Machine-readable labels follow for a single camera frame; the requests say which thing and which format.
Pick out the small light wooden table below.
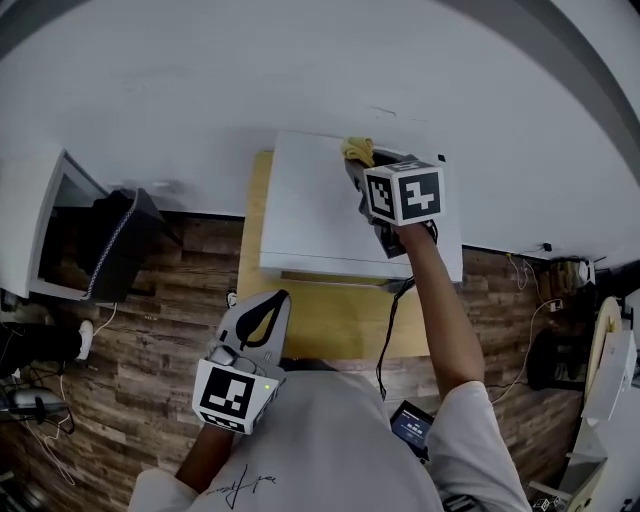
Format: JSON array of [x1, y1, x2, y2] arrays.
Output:
[[234, 149, 434, 360]]

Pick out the person's left forearm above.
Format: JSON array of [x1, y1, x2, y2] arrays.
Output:
[[173, 423, 237, 497]]

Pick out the thin white cable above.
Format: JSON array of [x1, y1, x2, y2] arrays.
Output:
[[26, 301, 120, 487]]

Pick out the white box appliance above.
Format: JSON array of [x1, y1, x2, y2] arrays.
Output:
[[578, 326, 640, 427]]

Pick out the person's dark trousers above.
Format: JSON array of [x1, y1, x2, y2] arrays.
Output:
[[278, 356, 342, 375]]

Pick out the white floor cable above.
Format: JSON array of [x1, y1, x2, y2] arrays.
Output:
[[491, 301, 552, 405]]

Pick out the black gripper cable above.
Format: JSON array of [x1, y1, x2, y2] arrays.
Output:
[[375, 276, 417, 402]]

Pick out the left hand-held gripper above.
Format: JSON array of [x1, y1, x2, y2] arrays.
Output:
[[191, 288, 295, 437]]

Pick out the yellow cloth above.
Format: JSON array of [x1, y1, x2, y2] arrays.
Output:
[[340, 135, 377, 169]]

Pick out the white microwave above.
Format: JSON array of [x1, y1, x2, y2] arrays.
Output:
[[258, 130, 464, 288]]

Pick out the person's white t-shirt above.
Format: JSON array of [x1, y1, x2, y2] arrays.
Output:
[[126, 367, 532, 512]]

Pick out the black screen device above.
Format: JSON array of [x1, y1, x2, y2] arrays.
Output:
[[389, 399, 437, 460]]

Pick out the black jacket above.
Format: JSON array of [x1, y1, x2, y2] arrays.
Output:
[[43, 192, 137, 292]]

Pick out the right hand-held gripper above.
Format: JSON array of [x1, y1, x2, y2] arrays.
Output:
[[341, 146, 447, 260]]

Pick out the person's right forearm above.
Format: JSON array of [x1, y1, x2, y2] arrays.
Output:
[[398, 221, 487, 402]]

